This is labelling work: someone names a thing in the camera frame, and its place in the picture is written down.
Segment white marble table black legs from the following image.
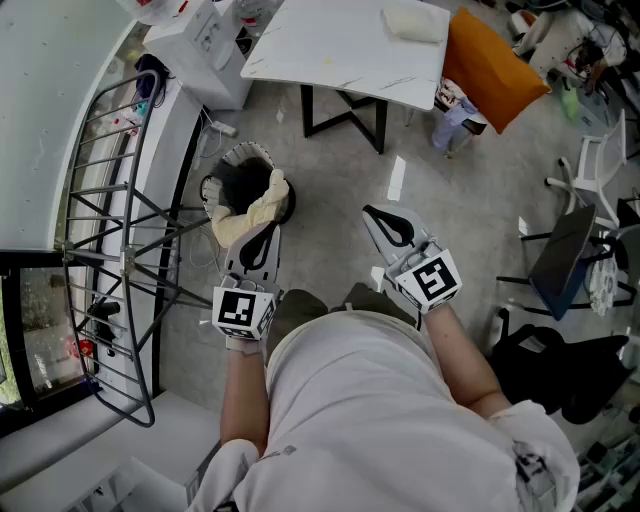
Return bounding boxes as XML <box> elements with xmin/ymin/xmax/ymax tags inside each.
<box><xmin>240</xmin><ymin>0</ymin><xmax>451</xmax><ymax>155</ymax></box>

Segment orange cushion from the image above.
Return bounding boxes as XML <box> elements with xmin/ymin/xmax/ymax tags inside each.
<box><xmin>442</xmin><ymin>7</ymin><xmax>552</xmax><ymax>135</ymax></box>

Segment black backpack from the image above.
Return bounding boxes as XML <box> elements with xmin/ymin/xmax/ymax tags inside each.
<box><xmin>489</xmin><ymin>322</ymin><xmax>634</xmax><ymax>426</ymax></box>

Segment person's olive trouser legs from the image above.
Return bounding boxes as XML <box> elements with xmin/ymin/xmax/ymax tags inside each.
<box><xmin>267</xmin><ymin>282</ymin><xmax>419</xmax><ymax>361</ymax></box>

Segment dark purple bag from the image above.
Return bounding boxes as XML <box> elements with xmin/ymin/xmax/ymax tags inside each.
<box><xmin>133</xmin><ymin>53</ymin><xmax>174</xmax><ymax>101</ymax></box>

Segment pale lilac fabric bundle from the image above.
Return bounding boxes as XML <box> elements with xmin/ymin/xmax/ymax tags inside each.
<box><xmin>432</xmin><ymin>77</ymin><xmax>489</xmax><ymax>157</ymax></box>

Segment white office chair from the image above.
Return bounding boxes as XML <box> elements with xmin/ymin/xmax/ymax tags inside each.
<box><xmin>544</xmin><ymin>109</ymin><xmax>629</xmax><ymax>229</ymax></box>

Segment white box cabinet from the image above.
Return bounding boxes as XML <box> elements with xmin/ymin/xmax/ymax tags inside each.
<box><xmin>142</xmin><ymin>0</ymin><xmax>254</xmax><ymax>112</ymax></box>

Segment pale yellow clothes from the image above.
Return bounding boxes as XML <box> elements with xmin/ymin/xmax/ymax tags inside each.
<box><xmin>210</xmin><ymin>168</ymin><xmax>291</xmax><ymax>249</ymax></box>

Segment black frame chair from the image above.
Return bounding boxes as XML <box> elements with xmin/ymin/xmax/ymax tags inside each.
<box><xmin>497</xmin><ymin>202</ymin><xmax>639</xmax><ymax>321</ymax></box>

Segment black tool on sill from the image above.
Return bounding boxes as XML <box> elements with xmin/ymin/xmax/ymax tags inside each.
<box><xmin>87</xmin><ymin>299</ymin><xmax>122</xmax><ymax>342</ymax></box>

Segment person's white shirt torso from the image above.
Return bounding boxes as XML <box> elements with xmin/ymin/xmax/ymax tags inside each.
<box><xmin>187</xmin><ymin>309</ymin><xmax>581</xmax><ymax>512</ymax></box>

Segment white ribbed laundry basket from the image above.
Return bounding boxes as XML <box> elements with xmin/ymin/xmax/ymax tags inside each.
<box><xmin>199</xmin><ymin>142</ymin><xmax>297</xmax><ymax>227</ymax></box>

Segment beige wristband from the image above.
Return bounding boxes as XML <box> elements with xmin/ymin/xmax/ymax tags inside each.
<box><xmin>225</xmin><ymin>335</ymin><xmax>266</xmax><ymax>356</ymax></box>

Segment large clear water jug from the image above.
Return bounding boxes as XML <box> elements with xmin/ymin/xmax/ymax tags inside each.
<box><xmin>117</xmin><ymin>0</ymin><xmax>191</xmax><ymax>26</ymax></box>

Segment white pillow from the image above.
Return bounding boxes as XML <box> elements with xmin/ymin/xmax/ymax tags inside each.
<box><xmin>380</xmin><ymin>5</ymin><xmax>449</xmax><ymax>45</ymax></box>

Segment clear bottle red label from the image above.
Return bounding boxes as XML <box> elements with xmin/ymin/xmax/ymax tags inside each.
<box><xmin>114</xmin><ymin>109</ymin><xmax>141</xmax><ymax>136</ymax></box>

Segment red small object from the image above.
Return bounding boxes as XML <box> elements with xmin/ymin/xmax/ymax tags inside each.
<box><xmin>64</xmin><ymin>337</ymin><xmax>94</xmax><ymax>359</ymax></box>

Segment dark grey clothes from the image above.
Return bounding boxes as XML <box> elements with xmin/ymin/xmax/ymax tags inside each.
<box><xmin>212</xmin><ymin>157</ymin><xmax>277</xmax><ymax>214</ymax></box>

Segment grey metal drying rack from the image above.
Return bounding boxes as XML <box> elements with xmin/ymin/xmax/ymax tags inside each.
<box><xmin>62</xmin><ymin>69</ymin><xmax>216</xmax><ymax>429</ymax></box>

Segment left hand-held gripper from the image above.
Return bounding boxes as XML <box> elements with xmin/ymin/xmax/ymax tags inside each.
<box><xmin>212</xmin><ymin>223</ymin><xmax>284</xmax><ymax>342</ymax></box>

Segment green plastic bag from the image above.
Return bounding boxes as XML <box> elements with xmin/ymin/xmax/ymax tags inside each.
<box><xmin>559</xmin><ymin>87</ymin><xmax>582</xmax><ymax>121</ymax></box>

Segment person's right forearm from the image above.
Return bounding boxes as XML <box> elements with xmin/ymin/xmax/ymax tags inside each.
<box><xmin>423</xmin><ymin>302</ymin><xmax>512</xmax><ymax>417</ymax></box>

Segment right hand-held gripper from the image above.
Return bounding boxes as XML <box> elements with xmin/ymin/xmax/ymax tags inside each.
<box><xmin>362</xmin><ymin>203</ymin><xmax>464</xmax><ymax>315</ymax></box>

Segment person's left forearm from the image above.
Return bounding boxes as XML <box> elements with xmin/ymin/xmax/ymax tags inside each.
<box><xmin>219</xmin><ymin>349</ymin><xmax>271</xmax><ymax>457</ymax></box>

